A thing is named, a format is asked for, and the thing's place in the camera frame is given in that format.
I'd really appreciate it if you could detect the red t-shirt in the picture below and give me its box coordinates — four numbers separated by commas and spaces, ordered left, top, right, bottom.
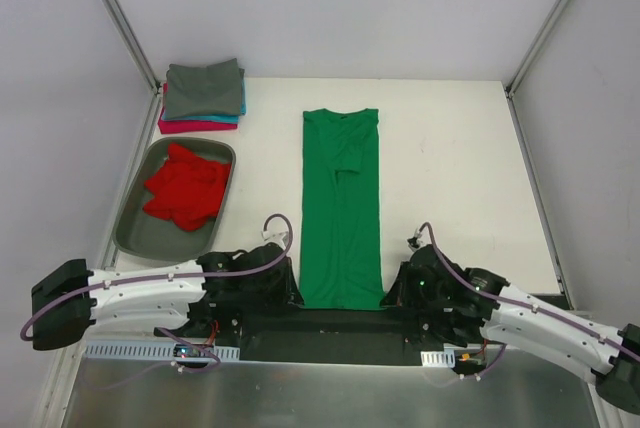
143, 143, 232, 232

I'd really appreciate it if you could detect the aluminium frame post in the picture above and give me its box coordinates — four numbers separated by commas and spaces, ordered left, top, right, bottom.
102, 0, 160, 93
505, 0, 573, 99

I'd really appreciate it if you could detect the right aluminium frame post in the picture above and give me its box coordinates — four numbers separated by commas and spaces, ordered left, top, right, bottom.
505, 0, 573, 99

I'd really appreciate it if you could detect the left white cable duct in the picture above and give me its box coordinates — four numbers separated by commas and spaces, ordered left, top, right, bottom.
84, 340, 240, 362

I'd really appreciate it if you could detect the right white cable duct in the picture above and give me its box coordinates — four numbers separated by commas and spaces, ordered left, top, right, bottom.
420, 349, 456, 369

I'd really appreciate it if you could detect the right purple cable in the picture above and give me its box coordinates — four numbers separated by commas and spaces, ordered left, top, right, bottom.
417, 221, 640, 364

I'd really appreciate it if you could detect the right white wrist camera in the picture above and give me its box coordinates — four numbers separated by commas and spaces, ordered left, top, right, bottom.
407, 232, 425, 252

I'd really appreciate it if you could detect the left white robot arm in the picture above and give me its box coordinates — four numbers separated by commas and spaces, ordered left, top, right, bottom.
20, 243, 304, 351

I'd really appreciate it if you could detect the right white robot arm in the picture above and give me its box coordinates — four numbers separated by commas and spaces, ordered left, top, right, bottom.
380, 245, 639, 414

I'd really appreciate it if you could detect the folded grey t-shirt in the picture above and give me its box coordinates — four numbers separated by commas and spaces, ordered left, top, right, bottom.
165, 58, 244, 120

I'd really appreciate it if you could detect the grey plastic tray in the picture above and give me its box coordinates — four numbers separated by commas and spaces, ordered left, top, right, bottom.
112, 137, 236, 264

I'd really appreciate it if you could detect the white cable duct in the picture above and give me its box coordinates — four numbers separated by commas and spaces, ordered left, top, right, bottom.
84, 340, 240, 362
420, 349, 456, 369

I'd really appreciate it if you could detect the purple cable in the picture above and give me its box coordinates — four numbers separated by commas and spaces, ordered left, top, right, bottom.
417, 221, 640, 364
19, 213, 294, 344

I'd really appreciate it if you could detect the green t-shirt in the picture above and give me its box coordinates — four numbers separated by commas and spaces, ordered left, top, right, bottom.
300, 108, 384, 311

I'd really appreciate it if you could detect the left aluminium frame post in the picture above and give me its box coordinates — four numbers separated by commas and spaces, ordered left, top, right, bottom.
102, 0, 160, 93

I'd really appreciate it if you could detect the folded teal t-shirt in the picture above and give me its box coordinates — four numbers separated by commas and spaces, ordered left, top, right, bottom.
200, 79, 246, 124

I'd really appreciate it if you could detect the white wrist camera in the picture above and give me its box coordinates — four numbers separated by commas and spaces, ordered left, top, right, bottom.
262, 230, 290, 249
407, 232, 425, 252

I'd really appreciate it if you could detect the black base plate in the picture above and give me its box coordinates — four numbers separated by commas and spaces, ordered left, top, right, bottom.
154, 293, 482, 366

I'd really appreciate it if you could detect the aluminium front rail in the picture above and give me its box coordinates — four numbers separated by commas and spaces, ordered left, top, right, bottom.
64, 297, 601, 349

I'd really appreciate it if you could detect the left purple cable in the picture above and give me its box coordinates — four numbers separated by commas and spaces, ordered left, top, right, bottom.
19, 213, 294, 344

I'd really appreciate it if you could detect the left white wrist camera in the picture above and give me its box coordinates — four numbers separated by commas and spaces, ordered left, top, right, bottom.
262, 230, 290, 249

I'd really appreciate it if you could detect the folded magenta t-shirt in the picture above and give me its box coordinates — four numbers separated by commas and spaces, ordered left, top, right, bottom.
157, 91, 246, 135

